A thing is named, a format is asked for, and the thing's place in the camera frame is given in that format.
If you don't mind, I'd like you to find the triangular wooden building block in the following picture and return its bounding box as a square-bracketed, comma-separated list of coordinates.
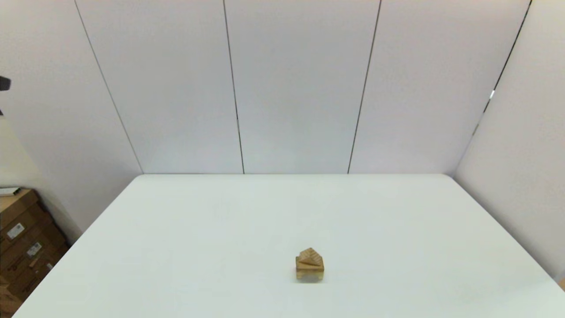
[298, 247, 324, 267]

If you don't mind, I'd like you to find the rectangular wooden building block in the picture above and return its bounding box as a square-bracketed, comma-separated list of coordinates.
[295, 257, 325, 272]

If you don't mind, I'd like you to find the arched wooden building block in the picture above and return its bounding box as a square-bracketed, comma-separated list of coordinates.
[296, 269, 325, 282]

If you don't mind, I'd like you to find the labelled brown cardboard box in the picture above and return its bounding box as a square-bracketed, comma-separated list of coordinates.
[4, 247, 71, 302]
[0, 189, 53, 243]
[0, 220, 67, 272]

